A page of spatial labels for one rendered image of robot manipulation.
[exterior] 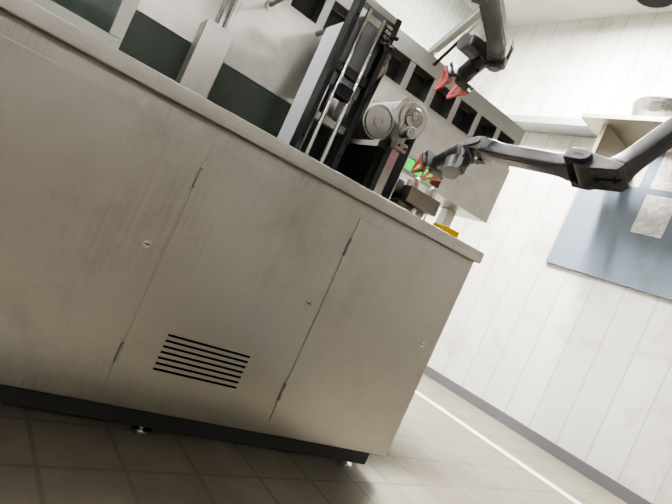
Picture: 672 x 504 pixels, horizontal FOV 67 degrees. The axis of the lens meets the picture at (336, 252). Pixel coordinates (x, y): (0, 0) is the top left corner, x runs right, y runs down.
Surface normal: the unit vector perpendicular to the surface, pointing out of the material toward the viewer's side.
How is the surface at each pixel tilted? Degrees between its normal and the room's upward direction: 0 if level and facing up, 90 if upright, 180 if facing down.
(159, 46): 90
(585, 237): 90
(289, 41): 90
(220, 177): 90
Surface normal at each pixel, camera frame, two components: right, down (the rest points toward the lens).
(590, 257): -0.71, -0.32
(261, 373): 0.48, 0.22
